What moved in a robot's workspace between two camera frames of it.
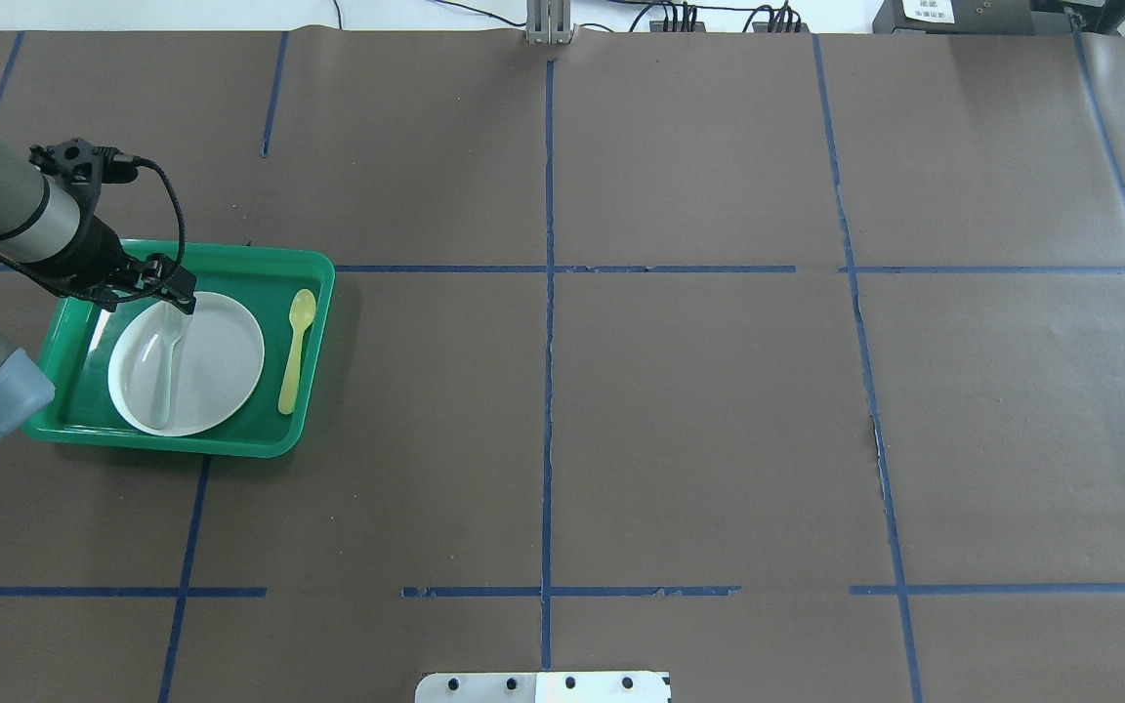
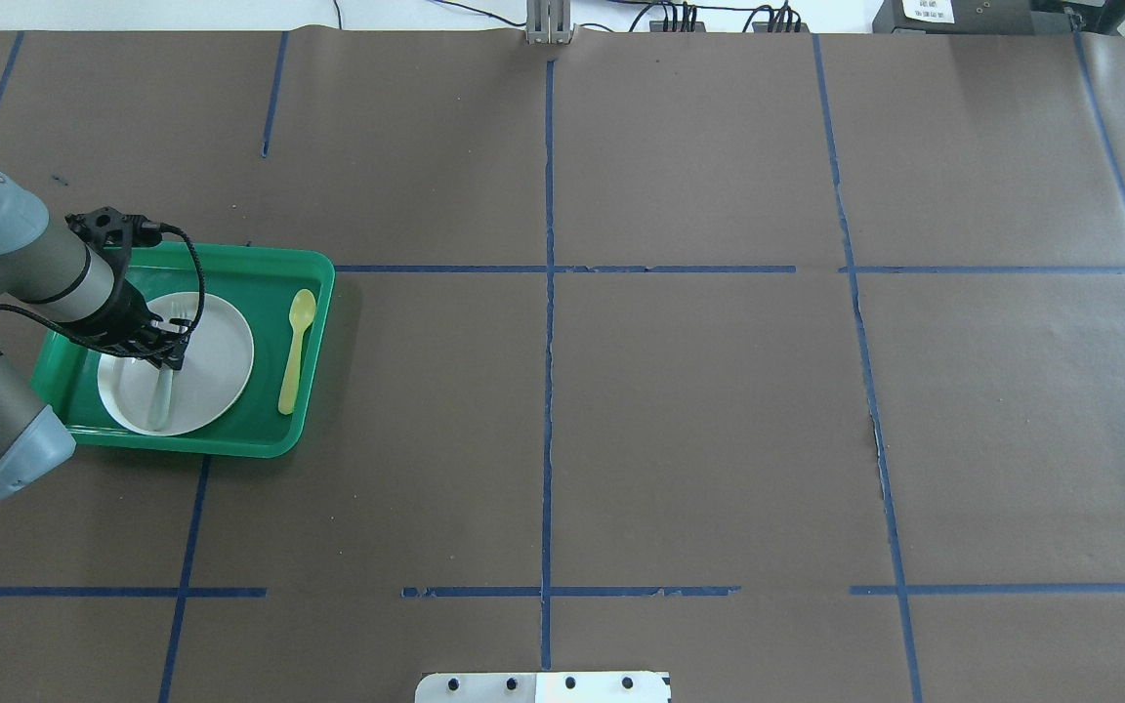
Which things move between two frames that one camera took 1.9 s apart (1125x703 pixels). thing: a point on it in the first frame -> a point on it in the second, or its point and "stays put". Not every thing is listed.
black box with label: x=981 y=17 stays put
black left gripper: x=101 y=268 -> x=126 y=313
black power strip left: x=676 y=26 stays put
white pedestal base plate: x=544 y=687 stays put
